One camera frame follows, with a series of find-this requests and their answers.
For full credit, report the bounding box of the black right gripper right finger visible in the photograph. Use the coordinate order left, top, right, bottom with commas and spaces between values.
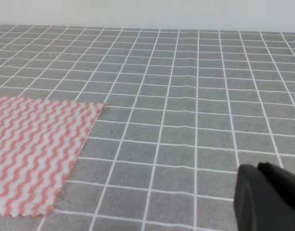
257, 162, 295, 211

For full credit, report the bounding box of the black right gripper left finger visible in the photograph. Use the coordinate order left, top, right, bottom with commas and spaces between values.
233, 165, 294, 231

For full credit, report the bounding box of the pink white wavy towel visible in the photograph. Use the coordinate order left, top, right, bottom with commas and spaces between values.
0, 96, 105, 217

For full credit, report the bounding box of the grey grid tablecloth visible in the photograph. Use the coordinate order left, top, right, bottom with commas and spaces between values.
0, 25, 295, 231

